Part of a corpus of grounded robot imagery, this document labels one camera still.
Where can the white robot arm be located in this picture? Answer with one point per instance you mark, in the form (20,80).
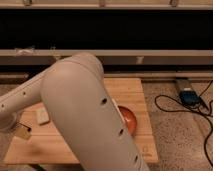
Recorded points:
(73,93)

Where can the orange round bowl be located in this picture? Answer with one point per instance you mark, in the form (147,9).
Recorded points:
(129,119)

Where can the white sponge block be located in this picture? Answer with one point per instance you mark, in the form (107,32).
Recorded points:
(42,116)

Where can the blue power adapter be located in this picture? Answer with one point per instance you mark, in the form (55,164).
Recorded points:
(189,97)

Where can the wooden table board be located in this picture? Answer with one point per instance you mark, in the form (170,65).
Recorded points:
(46,145)

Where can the white window rail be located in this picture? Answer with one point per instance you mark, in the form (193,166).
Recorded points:
(116,57)

